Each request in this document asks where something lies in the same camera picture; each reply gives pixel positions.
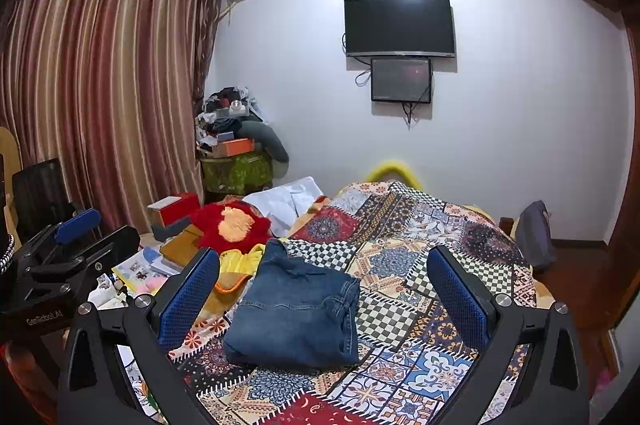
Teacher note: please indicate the orange box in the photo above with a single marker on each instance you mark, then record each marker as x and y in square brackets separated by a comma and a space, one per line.
[235, 147]

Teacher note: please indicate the white pillow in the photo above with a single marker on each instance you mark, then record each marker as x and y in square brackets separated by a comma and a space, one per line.
[280, 205]

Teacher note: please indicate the beige wooden board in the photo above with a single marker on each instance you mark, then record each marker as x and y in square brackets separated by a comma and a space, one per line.
[10, 165]

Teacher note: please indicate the yellow fleece blanket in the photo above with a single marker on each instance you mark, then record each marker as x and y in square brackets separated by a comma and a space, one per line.
[240, 262]

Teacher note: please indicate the patchwork printed blanket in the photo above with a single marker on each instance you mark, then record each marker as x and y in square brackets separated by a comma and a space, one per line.
[400, 255]

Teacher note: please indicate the yellow headboard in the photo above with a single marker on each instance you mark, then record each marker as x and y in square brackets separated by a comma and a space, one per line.
[392, 167]

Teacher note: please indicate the brown cardboard folder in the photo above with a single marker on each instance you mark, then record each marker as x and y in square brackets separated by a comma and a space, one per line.
[180, 250]

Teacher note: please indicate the grey bag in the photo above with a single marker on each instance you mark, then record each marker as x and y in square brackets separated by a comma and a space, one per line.
[535, 235]

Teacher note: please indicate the blue denim jacket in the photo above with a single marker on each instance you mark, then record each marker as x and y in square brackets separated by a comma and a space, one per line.
[295, 305]

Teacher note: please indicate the small black wall monitor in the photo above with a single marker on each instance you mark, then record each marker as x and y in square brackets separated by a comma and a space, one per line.
[400, 80]

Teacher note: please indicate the red and white box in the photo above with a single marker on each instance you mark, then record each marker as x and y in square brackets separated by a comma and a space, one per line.
[175, 207]

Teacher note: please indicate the black wall television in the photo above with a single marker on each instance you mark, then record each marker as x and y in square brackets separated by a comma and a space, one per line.
[400, 25]

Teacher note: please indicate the grey neck pillow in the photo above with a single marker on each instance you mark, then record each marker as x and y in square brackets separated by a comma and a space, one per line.
[272, 140]

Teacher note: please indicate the brown wooden door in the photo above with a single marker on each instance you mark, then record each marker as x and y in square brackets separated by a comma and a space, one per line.
[625, 130]

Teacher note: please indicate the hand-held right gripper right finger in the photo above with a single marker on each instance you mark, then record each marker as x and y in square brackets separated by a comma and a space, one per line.
[457, 300]

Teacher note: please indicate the striped brown curtain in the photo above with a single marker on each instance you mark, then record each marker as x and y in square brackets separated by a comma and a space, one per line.
[100, 95]

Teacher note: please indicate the green cloth covered cabinet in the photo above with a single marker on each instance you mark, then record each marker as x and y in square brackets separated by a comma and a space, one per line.
[235, 175]

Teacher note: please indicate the pile of papers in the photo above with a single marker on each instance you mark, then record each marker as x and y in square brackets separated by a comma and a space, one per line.
[135, 270]

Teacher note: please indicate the black chair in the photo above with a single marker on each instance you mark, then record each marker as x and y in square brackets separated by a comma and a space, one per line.
[40, 195]

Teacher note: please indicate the pink cloth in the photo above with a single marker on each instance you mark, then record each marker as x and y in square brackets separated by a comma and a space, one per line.
[155, 284]

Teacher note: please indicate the pile of household clutter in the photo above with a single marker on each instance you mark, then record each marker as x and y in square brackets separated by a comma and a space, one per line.
[225, 110]

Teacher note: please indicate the dark grey box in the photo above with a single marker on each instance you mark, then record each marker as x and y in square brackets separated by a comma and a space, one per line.
[167, 232]

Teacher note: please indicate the red plush toy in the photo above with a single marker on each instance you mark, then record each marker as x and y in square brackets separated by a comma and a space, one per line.
[210, 225]

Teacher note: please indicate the person's left forearm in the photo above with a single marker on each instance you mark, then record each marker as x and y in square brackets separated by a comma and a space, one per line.
[25, 380]

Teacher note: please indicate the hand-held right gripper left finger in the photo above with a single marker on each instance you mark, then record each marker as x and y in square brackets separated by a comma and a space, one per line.
[192, 290]

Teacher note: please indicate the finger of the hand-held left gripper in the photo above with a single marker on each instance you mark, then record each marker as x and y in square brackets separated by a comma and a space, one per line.
[117, 240]
[77, 222]

